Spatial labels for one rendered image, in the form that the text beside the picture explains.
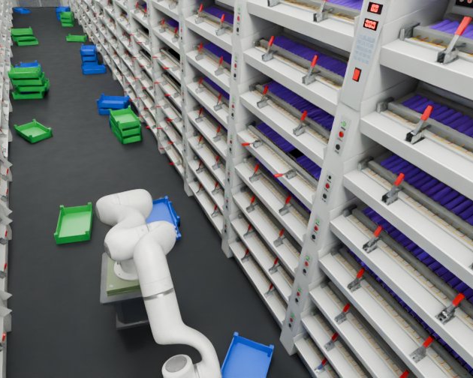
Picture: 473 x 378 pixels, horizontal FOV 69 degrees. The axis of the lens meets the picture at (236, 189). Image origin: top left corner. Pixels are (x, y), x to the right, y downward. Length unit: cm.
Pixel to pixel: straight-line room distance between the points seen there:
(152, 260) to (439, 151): 79
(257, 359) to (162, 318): 91
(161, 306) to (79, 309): 112
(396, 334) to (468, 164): 58
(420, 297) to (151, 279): 74
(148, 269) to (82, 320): 109
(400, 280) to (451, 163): 38
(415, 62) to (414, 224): 40
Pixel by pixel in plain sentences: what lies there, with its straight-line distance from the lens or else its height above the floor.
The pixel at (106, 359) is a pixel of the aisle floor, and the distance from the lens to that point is 192.
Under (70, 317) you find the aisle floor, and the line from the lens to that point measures 210.
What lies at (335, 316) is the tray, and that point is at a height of 51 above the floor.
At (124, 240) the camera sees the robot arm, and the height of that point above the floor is 85.
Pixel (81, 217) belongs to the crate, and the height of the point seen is 0.
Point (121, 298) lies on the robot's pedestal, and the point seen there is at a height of 28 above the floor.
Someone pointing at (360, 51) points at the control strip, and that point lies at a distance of 102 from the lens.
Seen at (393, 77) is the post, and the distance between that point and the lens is 107.
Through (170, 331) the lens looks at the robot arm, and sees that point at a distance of 104.
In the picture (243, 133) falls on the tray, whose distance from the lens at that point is 169.
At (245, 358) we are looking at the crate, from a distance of 186.
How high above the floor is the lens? 164
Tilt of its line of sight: 36 degrees down
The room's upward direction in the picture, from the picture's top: 5 degrees clockwise
